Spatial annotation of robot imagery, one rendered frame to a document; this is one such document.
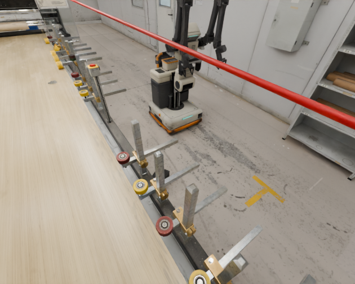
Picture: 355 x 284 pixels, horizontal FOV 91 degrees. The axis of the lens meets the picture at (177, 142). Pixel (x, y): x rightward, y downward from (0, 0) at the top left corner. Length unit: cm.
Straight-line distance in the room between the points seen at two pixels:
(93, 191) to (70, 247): 26
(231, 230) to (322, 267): 74
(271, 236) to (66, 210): 170
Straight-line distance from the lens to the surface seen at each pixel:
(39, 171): 128
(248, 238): 102
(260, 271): 189
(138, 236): 88
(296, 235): 215
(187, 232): 93
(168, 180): 109
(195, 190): 64
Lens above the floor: 172
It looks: 43 degrees down
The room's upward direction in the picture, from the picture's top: 2 degrees clockwise
